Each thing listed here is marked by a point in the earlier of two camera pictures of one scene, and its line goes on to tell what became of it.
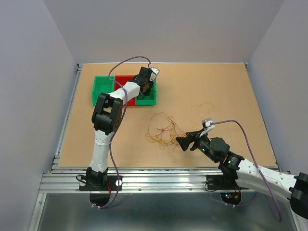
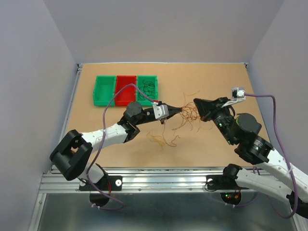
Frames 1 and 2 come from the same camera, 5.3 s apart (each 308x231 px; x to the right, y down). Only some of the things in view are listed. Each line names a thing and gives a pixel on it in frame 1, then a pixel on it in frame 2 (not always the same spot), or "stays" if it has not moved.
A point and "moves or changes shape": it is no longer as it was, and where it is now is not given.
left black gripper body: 148,83 → 146,117
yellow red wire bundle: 163,130 moves or changes shape
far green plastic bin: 150,100 stays
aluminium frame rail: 142,180 stays
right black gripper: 184,141 → 209,108
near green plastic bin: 102,84 stays
